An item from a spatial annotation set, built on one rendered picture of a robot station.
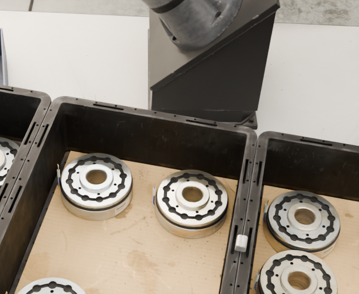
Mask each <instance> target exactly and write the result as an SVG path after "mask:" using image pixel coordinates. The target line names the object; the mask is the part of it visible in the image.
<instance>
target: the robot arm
mask: <svg viewBox="0 0 359 294"><path fill-rule="evenodd" d="M142 1H143V3H144V4H146V6H148V7H149V8H150V9H151V10H152V11H154V12H155V13H156V15H157V17H158V19H159V20H160V22H161V24H162V26H163V28H164V29H165V32H166V34H167V35H168V37H169V39H170V40H171V42H172V43H173V44H174V45H176V46H177V47H178V48H179V49H181V50H182V51H187V52H191V51H197V50H199V49H202V48H204V47H206V46H208V45H209V44H211V43H212V42H213V41H215V40H216V39H217V38H218V37H219V36H220V35H222V34H223V33H224V31H225V30H226V29H227V28H228V27H229V26H230V25H231V23H232V22H233V20H234V19H235V18H236V16H237V14H238V12H239V10H240V8H241V4H242V0H142Z"/></svg>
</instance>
